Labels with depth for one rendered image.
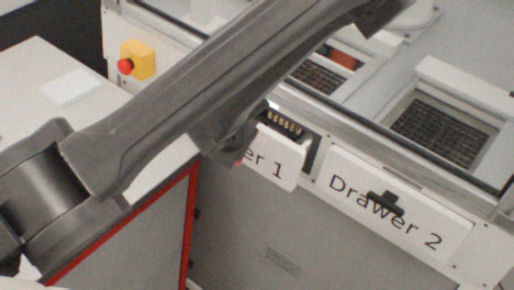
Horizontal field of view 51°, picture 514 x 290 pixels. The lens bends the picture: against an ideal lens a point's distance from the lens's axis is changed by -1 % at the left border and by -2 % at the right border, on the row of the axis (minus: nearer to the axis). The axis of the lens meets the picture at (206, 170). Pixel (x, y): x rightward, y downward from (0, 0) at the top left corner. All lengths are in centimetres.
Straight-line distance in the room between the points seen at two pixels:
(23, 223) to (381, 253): 87
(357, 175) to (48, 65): 84
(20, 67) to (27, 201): 104
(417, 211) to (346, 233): 22
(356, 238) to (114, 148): 83
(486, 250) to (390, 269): 24
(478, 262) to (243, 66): 75
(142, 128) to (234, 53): 10
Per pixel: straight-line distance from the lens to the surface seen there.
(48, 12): 175
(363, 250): 122
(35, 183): 46
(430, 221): 104
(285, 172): 107
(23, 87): 141
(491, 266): 109
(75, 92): 135
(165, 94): 44
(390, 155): 102
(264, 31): 44
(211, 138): 79
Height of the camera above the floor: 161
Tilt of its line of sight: 46 degrees down
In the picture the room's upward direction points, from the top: 8 degrees clockwise
